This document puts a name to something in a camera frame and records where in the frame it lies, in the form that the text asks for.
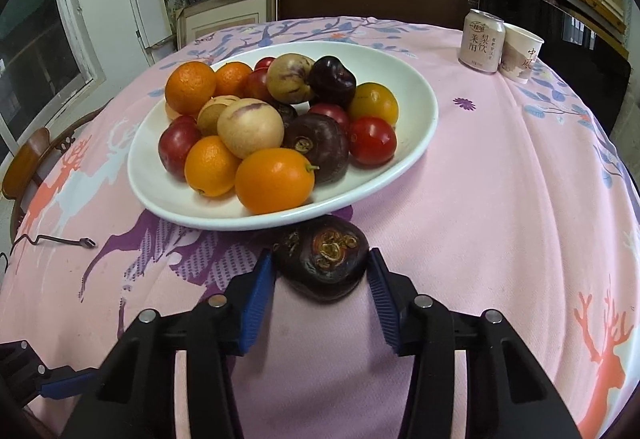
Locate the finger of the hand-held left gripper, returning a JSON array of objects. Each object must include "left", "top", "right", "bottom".
[{"left": 39, "top": 365, "right": 101, "bottom": 401}]

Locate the yellow pear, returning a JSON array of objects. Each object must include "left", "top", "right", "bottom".
[{"left": 266, "top": 53, "right": 316, "bottom": 105}]

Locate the dark red apple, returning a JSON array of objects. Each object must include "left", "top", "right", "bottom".
[{"left": 158, "top": 115, "right": 203, "bottom": 181}]

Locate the brown-crowned water chestnut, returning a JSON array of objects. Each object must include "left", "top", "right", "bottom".
[{"left": 272, "top": 216, "right": 371, "bottom": 304}]

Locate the cardboard picture frame box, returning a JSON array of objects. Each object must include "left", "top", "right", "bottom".
[{"left": 175, "top": 0, "right": 282, "bottom": 52}]

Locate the white framed window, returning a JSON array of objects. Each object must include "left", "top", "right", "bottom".
[{"left": 0, "top": 0, "right": 108, "bottom": 155}]

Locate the small tan longan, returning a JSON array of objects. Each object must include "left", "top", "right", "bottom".
[{"left": 196, "top": 95, "right": 241, "bottom": 136}]

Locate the black usb cable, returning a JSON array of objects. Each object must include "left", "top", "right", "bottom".
[{"left": 0, "top": 235, "right": 97, "bottom": 270}]

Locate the small orange mandarin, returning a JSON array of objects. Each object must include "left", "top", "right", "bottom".
[{"left": 184, "top": 135, "right": 242, "bottom": 198}]

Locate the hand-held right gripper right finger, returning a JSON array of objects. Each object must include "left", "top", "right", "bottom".
[{"left": 367, "top": 248, "right": 583, "bottom": 439}]

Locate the yellow green tomato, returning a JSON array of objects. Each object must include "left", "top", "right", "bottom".
[{"left": 348, "top": 82, "right": 400, "bottom": 126}]

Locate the pale drink can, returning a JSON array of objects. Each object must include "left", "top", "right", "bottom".
[{"left": 459, "top": 9, "right": 506, "bottom": 73}]

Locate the oval orange kumquat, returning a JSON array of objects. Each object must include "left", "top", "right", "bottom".
[{"left": 234, "top": 146, "right": 320, "bottom": 215}]

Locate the purple-striped pepino melon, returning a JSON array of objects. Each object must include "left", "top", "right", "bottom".
[{"left": 216, "top": 100, "right": 285, "bottom": 160}]

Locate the dark purple plum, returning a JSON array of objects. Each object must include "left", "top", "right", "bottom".
[{"left": 307, "top": 56, "right": 357, "bottom": 104}]

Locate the wooden chair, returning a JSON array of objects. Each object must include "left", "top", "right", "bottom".
[{"left": 1, "top": 112, "right": 103, "bottom": 230}]

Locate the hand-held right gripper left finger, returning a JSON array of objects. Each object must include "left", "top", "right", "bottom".
[{"left": 60, "top": 249, "right": 277, "bottom": 439}]

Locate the red plum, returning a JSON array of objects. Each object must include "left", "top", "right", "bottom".
[{"left": 243, "top": 68, "right": 273, "bottom": 101}]

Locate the pink deer print tablecloth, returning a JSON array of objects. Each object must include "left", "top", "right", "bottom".
[{"left": 0, "top": 16, "right": 640, "bottom": 439}]

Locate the black flat panel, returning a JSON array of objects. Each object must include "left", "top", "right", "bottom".
[{"left": 477, "top": 0, "right": 631, "bottom": 135}]

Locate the white oval plate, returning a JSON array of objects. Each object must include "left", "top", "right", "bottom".
[{"left": 126, "top": 40, "right": 439, "bottom": 231}]

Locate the white paper cup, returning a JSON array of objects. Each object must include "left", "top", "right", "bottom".
[{"left": 498, "top": 22, "right": 545, "bottom": 84}]

